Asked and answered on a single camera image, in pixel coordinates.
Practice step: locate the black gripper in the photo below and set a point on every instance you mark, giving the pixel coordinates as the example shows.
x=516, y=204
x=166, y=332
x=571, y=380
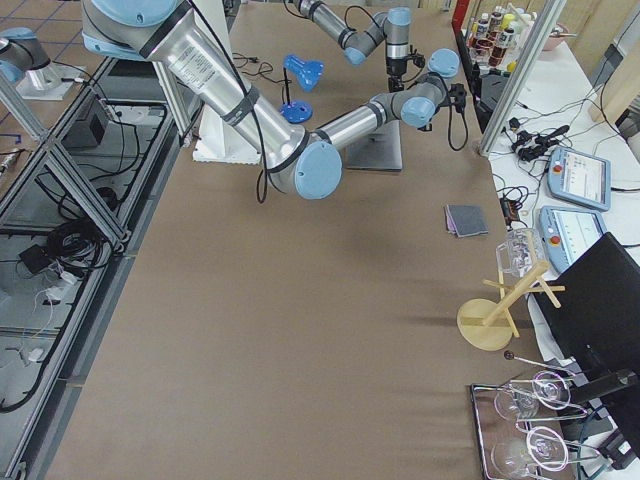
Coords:
x=427, y=127
x=396, y=67

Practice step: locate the grey laptop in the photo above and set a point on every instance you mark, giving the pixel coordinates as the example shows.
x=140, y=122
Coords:
x=378, y=151

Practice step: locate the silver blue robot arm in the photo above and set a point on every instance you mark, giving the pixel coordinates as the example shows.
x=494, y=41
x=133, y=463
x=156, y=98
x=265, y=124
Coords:
x=175, y=34
x=391, y=28

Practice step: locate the pink bowl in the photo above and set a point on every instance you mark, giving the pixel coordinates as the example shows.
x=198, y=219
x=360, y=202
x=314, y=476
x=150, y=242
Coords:
x=559, y=34

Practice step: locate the grey folded cloths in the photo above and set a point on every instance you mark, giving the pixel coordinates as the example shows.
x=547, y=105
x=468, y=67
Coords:
x=465, y=220

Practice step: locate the far teach pendant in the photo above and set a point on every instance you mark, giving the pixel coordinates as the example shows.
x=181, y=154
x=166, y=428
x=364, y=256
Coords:
x=580, y=178

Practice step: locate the teach pendant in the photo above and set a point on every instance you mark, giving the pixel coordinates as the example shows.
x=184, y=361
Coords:
x=567, y=233
x=580, y=178

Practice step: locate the clear glass mug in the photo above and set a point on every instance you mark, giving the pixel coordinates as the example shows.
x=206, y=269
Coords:
x=521, y=249

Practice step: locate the near teach pendant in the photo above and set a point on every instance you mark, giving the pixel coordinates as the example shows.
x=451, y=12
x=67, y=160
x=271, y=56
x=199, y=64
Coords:
x=567, y=233

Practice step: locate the wooden mug tree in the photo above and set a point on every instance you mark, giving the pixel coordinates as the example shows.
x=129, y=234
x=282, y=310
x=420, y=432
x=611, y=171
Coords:
x=488, y=325

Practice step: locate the black monitor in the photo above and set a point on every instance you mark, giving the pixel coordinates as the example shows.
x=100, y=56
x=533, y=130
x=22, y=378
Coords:
x=597, y=323

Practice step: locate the upper wine glass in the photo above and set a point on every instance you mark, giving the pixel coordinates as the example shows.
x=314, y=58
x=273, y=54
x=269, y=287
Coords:
x=521, y=399

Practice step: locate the wine glass rack tray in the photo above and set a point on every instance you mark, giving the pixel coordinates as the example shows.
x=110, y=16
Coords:
x=518, y=425

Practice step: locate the lower wine glass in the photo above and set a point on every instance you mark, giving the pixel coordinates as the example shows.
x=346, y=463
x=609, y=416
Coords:
x=542, y=450

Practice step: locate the copper wire bottle rack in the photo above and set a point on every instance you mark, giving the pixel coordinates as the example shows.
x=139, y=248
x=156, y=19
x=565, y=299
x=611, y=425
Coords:
x=496, y=33

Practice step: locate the aluminium frame post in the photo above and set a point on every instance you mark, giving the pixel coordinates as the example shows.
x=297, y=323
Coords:
x=533, y=46

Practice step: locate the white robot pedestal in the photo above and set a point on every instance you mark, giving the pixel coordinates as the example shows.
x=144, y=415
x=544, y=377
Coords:
x=218, y=142

